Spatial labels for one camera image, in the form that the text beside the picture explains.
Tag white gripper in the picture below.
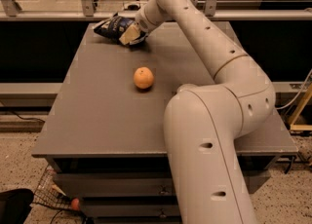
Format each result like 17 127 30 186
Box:
119 0 171 45

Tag wire basket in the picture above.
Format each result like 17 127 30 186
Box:
33 167 73 211

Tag black chair seat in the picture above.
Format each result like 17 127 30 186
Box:
0 188 34 224

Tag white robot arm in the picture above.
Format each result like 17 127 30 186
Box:
121 0 275 224

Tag grey drawer cabinet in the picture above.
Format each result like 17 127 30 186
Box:
33 22 296 224

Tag orange fruit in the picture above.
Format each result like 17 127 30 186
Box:
134 67 154 90

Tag blue chip bag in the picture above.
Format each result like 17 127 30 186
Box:
93 16 147 46

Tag small orange ball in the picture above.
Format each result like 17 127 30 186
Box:
70 198 80 211

